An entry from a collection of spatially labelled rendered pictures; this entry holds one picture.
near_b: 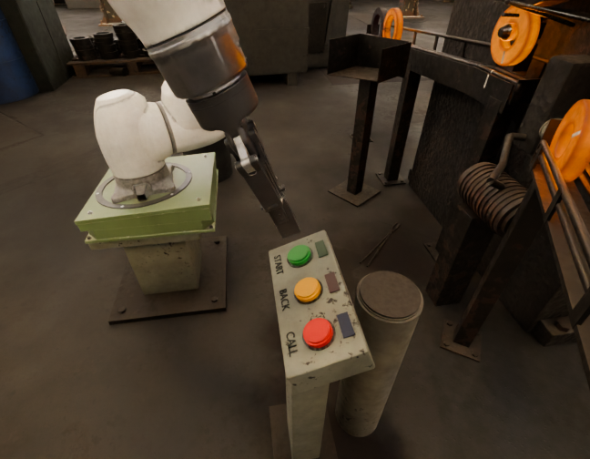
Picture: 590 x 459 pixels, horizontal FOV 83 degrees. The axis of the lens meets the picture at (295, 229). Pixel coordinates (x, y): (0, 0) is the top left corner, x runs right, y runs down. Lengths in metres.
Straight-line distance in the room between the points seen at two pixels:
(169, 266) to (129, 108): 0.53
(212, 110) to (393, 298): 0.44
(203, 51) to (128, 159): 0.72
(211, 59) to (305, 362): 0.36
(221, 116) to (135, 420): 0.93
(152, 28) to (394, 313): 0.52
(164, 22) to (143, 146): 0.71
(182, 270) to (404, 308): 0.85
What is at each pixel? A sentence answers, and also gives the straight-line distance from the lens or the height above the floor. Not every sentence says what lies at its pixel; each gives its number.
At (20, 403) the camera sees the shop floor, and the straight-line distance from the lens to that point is 1.34.
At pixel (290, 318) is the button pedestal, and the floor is 0.59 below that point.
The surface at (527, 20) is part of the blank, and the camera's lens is 1.24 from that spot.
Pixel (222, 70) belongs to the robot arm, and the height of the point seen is 0.91.
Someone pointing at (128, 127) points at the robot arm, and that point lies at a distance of 1.03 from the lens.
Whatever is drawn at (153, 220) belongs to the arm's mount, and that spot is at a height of 0.41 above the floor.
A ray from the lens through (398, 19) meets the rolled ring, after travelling 2.01.
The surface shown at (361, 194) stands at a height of 0.01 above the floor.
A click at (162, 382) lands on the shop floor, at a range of 1.17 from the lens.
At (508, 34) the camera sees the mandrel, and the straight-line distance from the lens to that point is 1.26.
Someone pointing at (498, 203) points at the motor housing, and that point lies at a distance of 0.99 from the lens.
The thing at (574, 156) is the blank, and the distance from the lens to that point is 0.80.
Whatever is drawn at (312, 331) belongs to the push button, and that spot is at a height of 0.61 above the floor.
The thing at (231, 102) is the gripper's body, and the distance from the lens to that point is 0.38.
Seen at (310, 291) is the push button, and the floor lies 0.61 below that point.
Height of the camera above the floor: 0.99
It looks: 39 degrees down
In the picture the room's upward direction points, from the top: straight up
